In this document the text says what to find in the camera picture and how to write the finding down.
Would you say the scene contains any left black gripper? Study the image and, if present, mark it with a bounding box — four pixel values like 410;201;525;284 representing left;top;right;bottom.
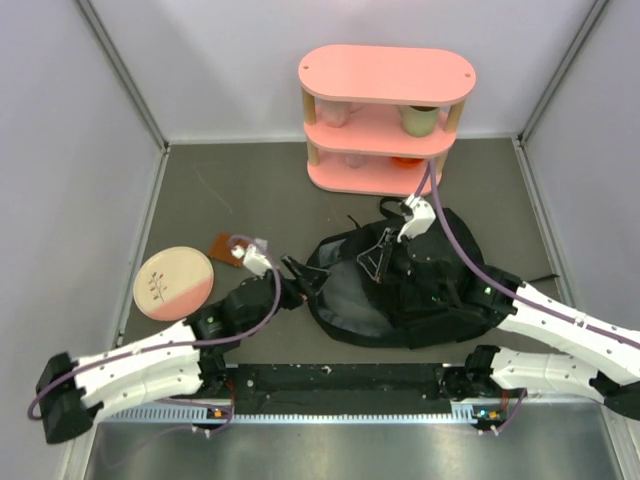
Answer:
243;254;332;337

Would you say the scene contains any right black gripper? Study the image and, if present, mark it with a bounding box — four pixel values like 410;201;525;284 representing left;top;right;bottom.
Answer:
357;227;449;305

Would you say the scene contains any black student backpack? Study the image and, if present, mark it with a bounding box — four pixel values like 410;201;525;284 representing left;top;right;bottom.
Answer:
304;195;561;351

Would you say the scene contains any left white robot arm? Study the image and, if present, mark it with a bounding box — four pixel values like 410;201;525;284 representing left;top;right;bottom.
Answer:
27;256;330;445

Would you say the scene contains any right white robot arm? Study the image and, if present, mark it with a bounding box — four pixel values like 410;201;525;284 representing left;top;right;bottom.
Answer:
349;222;639;419

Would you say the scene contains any brown leather wallet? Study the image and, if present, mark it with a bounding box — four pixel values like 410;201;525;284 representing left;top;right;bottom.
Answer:
207;232;249;268

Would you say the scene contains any clear glass cup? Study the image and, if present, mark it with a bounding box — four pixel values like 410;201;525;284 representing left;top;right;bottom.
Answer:
344;154;366;169

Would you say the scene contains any orange bowl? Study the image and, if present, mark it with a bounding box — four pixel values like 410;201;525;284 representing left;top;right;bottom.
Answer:
391;156;424;169

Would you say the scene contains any cream floral plate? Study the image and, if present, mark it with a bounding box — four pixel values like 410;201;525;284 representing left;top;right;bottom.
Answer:
132;246;215;322

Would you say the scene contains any pink three-tier shelf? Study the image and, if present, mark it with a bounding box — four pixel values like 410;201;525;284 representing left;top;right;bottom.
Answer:
298;44;476;196

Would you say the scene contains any green mug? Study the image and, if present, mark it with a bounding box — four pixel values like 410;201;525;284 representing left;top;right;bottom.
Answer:
397;105;440;138

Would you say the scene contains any pink mug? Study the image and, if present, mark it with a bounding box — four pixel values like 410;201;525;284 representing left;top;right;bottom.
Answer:
320;100;363;128

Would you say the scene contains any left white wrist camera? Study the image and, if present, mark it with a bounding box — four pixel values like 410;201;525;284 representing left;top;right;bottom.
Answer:
230;237;272;277

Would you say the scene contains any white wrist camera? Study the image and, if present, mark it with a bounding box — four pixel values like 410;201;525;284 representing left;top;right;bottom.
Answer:
397;195;436;243
230;237;272;277

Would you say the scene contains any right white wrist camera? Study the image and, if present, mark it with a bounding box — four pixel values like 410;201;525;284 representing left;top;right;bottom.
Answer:
397;195;436;243

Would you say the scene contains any grey cable duct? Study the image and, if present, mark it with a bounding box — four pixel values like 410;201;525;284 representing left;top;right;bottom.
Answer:
103;400;506;426

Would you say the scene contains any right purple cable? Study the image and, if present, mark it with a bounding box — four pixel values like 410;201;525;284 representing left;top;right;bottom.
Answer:
412;159;640;436

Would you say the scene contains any purple cable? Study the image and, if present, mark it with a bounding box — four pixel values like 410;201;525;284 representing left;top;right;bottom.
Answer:
27;233;281;436
412;159;640;436

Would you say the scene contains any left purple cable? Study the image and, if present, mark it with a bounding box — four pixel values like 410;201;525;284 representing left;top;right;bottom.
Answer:
27;233;281;436

